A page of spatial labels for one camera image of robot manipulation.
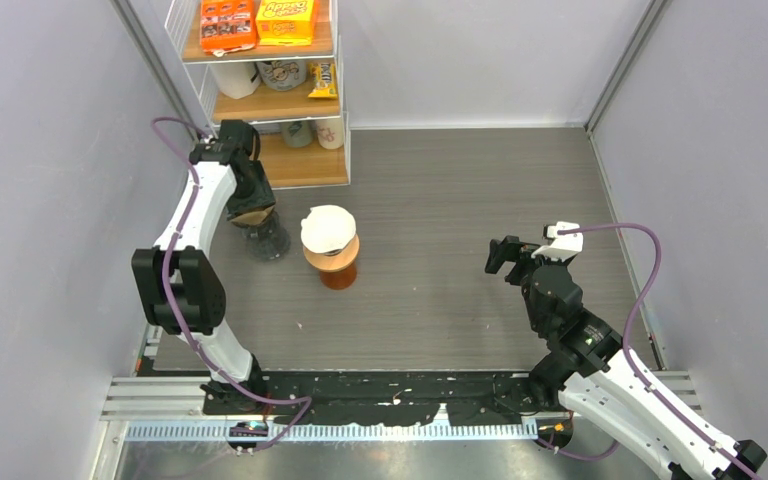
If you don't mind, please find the brown paper filter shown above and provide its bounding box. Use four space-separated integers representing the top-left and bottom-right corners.
230 205 275 228

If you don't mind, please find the white paper coffee filter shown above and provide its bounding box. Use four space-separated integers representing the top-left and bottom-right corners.
300 205 356 254

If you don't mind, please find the round wooden dripper stand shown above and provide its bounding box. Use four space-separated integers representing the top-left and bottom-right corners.
303 235 360 273

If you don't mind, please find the amber glass jar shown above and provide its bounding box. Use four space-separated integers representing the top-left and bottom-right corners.
319 263 357 290

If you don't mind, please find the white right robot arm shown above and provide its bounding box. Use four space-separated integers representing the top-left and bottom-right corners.
485 236 768 479

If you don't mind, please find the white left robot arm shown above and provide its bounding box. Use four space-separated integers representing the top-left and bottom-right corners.
131 120 290 414

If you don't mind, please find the white patterned cup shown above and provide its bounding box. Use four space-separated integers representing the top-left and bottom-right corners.
314 117 345 150

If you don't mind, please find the printed white mug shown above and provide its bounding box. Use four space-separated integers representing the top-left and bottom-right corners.
256 60 308 92

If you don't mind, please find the yellow candy bag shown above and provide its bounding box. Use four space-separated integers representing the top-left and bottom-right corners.
308 61 339 100

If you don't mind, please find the orange snack box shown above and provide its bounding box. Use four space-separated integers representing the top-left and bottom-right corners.
198 0 258 57

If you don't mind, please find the yellow snack box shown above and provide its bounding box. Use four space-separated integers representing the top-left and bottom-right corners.
256 0 319 46

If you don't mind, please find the white wire wooden shelf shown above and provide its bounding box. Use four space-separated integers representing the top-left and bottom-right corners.
154 0 351 188

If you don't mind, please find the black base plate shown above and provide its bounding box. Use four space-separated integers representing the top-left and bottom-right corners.
200 370 573 427

